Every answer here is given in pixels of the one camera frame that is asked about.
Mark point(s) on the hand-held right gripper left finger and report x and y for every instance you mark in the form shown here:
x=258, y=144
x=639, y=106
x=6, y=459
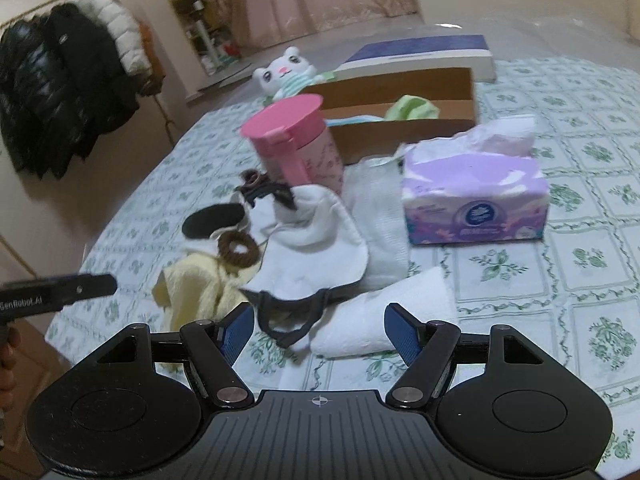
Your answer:
x=239, y=332

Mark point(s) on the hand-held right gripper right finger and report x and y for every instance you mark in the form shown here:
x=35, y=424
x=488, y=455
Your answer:
x=402, y=332

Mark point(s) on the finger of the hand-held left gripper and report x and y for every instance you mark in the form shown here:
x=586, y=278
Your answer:
x=85, y=285

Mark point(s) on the white cloth with dark trim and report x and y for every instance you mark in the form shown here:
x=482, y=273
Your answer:
x=310, y=250

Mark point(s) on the white tissue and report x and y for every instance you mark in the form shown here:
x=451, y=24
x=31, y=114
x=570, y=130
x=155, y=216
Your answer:
x=382, y=220

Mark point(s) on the black fabric piece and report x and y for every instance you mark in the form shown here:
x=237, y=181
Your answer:
x=210, y=220

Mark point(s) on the cardboard box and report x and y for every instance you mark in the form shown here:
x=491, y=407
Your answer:
x=400, y=135

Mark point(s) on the person's left hand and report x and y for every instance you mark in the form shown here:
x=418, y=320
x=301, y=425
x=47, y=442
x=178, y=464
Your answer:
x=6, y=377

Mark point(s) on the yellow fluffy cloth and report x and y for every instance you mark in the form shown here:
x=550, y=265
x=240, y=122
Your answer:
x=192, y=285

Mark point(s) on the purple tissue pack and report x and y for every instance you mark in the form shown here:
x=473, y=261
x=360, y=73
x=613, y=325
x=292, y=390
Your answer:
x=470, y=195

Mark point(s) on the metal clothes rack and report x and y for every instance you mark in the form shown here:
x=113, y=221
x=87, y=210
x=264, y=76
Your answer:
x=164, y=117

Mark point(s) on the pink lidded bottle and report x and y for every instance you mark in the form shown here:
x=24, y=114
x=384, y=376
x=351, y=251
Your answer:
x=295, y=145

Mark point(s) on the black padded jacket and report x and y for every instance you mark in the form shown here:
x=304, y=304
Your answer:
x=45, y=90

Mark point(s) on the light blue face mask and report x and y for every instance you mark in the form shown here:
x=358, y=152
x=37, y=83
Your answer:
x=357, y=120

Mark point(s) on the green cloth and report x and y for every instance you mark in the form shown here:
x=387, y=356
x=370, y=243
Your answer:
x=412, y=107

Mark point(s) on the brown garment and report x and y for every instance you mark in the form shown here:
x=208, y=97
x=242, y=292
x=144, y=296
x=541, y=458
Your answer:
x=152, y=60

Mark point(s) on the white padded jacket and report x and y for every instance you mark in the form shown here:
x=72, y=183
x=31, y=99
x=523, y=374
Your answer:
x=120, y=30

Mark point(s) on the white bunny plush toy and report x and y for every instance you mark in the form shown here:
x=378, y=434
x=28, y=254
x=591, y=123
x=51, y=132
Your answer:
x=282, y=72

